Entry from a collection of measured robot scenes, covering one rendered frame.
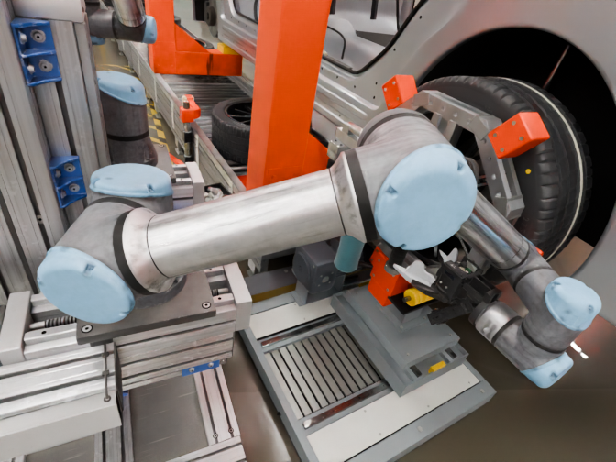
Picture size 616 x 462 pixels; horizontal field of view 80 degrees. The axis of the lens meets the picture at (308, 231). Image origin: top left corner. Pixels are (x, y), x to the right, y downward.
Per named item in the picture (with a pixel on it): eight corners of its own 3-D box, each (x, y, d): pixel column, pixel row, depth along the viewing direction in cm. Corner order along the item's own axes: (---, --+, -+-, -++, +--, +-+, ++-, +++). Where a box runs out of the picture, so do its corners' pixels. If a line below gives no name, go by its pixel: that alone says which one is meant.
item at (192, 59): (241, 76, 304) (244, 29, 284) (176, 74, 279) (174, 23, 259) (235, 70, 315) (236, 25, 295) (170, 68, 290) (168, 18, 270)
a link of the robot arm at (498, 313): (507, 335, 75) (482, 348, 71) (489, 319, 78) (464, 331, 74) (526, 310, 71) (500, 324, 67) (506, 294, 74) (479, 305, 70)
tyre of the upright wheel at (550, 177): (574, 35, 97) (399, 117, 155) (522, 27, 86) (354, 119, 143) (613, 280, 99) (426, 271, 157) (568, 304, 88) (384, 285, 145)
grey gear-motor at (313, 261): (375, 296, 184) (396, 241, 163) (302, 322, 163) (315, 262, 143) (354, 273, 196) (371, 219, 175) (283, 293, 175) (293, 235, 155)
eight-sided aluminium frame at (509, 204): (463, 313, 112) (563, 146, 81) (448, 318, 109) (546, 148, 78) (359, 214, 148) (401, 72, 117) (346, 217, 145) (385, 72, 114)
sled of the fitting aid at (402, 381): (460, 366, 158) (470, 352, 152) (398, 399, 140) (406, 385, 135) (387, 287, 191) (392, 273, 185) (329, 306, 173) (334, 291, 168)
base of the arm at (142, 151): (99, 175, 97) (93, 139, 91) (99, 149, 108) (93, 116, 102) (160, 171, 103) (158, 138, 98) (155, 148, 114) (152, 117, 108)
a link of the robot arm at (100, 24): (115, 49, 108) (109, 5, 102) (71, 43, 105) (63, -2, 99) (121, 43, 114) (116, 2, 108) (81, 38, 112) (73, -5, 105)
